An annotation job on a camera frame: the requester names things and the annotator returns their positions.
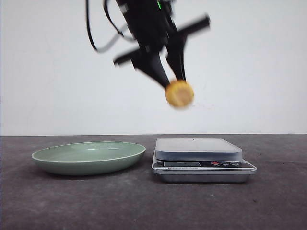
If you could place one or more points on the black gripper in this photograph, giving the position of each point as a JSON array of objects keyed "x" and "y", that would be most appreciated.
[{"x": 151, "y": 25}]

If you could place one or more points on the yellow corn cob piece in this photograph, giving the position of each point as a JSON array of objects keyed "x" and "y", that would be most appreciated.
[{"x": 179, "y": 93}]

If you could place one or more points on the silver digital kitchen scale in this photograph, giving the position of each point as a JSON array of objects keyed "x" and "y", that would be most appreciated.
[{"x": 200, "y": 160}]

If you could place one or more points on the green shallow plate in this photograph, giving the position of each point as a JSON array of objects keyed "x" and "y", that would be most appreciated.
[{"x": 88, "y": 158}]

